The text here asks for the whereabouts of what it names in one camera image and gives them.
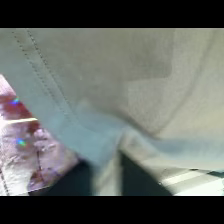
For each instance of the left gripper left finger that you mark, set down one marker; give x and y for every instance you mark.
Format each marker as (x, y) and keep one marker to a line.
(71, 181)

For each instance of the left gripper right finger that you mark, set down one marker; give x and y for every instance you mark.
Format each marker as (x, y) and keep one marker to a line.
(136, 180)

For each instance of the grey-brown shirt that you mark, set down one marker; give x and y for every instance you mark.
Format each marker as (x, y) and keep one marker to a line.
(133, 83)

